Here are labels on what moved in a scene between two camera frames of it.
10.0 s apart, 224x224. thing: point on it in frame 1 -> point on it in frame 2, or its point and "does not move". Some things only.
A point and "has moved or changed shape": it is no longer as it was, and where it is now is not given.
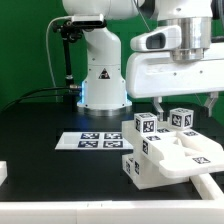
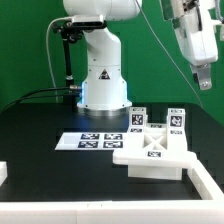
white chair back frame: [180, 153] has moved or changed shape
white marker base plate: [93, 141] does not move
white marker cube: [145, 123] has moved or changed shape
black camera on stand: [70, 30] does not move
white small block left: [3, 171] does not move
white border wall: [209, 209] does not move
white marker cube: [181, 117] has moved or changed shape
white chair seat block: [148, 175] -> [169, 172]
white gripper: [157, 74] -> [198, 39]
